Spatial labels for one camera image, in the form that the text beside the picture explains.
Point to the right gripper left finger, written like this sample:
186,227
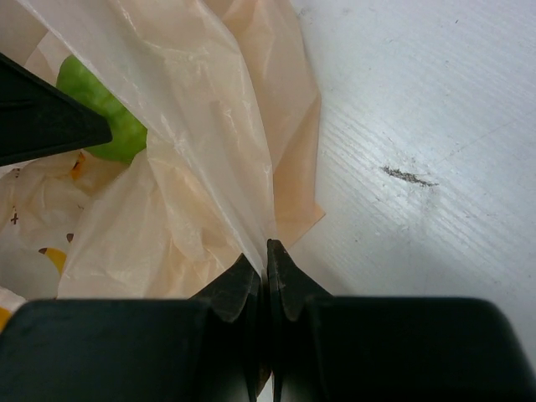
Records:
197,349

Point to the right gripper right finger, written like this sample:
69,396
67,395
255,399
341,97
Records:
388,348

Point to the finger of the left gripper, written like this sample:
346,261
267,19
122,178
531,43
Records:
37,120

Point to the translucent peach plastic bag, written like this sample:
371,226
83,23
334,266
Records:
232,109

